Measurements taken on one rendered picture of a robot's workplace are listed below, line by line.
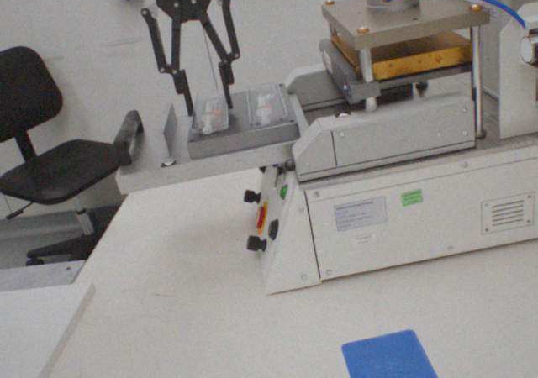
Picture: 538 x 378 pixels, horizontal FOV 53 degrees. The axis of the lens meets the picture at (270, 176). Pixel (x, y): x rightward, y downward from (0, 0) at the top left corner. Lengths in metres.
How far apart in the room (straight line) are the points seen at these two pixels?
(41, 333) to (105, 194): 1.93
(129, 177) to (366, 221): 0.35
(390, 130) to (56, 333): 0.57
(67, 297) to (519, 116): 0.75
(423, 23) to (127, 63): 1.89
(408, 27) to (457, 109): 0.13
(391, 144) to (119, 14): 1.84
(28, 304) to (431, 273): 0.65
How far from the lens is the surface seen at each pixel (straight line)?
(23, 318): 0.98
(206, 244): 1.01
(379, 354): 0.74
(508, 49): 0.79
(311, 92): 1.01
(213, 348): 0.80
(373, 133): 0.75
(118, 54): 2.51
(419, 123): 0.76
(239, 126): 0.82
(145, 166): 0.83
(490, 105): 0.95
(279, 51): 2.36
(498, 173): 0.83
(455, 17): 0.77
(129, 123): 0.91
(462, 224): 0.85
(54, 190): 2.19
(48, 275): 1.10
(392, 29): 0.75
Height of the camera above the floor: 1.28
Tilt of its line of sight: 26 degrees down
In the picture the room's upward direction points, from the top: 12 degrees counter-clockwise
